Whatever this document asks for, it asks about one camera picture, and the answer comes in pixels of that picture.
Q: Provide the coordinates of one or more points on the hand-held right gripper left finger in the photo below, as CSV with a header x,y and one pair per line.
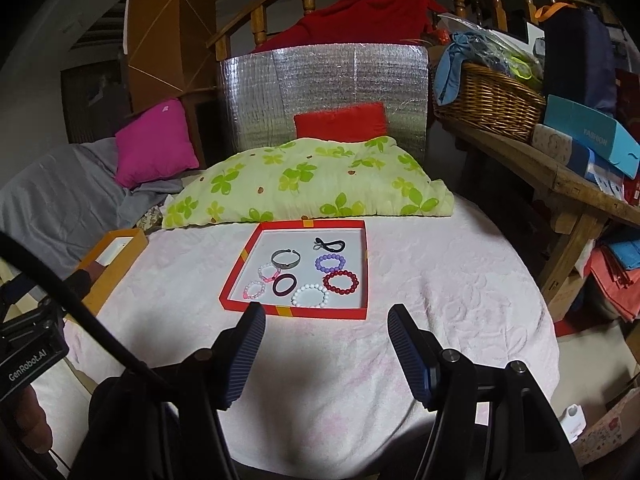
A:
x,y
245,350

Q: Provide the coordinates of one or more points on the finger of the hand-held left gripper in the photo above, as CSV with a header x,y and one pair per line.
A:
x,y
80,285

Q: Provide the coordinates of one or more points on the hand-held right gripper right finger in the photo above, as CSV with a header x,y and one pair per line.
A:
x,y
407,350

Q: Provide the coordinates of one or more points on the orange box lid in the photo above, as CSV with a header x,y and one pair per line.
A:
x,y
130,255

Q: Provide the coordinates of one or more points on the red tray box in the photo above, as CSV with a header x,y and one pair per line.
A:
x,y
300,237

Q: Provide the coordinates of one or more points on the person's left hand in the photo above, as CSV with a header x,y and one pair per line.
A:
x,y
35,420

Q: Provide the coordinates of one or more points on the dark maroon hair band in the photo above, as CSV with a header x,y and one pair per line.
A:
x,y
275,286

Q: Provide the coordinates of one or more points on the silver bangle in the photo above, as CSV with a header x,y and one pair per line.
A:
x,y
285,266

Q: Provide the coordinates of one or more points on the small floral fabric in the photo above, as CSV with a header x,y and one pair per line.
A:
x,y
150,221

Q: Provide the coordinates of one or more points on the grey blanket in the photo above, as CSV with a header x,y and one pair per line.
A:
x,y
50,190

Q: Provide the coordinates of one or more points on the magenta cushion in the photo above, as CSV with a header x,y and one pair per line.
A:
x,y
155,145

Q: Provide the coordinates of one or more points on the small white plastic object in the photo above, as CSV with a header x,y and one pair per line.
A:
x,y
572,417

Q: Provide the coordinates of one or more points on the green floral pillow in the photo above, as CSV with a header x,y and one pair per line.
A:
x,y
310,180

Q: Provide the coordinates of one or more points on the coral folded cloth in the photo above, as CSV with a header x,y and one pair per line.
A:
x,y
612,280

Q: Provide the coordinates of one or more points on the floral cardboard box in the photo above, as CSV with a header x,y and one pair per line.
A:
x,y
610,430

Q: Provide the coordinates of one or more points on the wooden bench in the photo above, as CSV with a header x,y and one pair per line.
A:
x,y
565,180

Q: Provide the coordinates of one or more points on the red cushion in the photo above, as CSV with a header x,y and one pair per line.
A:
x,y
340,122

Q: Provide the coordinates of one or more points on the blue folded cloth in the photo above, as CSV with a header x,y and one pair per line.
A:
x,y
627,255

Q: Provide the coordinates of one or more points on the white patterned box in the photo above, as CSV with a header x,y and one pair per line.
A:
x,y
550,144

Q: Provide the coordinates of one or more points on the silver foil mat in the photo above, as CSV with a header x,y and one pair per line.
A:
x,y
260,95

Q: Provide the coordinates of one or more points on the wicker basket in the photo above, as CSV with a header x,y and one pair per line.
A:
x,y
490,100

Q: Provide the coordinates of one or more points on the blue and white box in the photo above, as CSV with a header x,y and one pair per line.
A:
x,y
597,167

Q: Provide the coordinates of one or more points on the brown wooden cabinet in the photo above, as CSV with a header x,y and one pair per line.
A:
x,y
165,35

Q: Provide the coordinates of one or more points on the light blue box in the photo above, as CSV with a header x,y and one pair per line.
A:
x,y
585,127

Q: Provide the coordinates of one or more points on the clear plastic bag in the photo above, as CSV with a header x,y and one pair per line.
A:
x,y
520,60

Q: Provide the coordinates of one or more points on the wooden stair railing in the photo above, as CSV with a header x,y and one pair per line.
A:
x,y
260,20

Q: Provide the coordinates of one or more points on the red blanket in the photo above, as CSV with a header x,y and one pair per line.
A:
x,y
360,15

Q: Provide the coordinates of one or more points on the navy bag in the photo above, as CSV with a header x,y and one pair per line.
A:
x,y
575,55

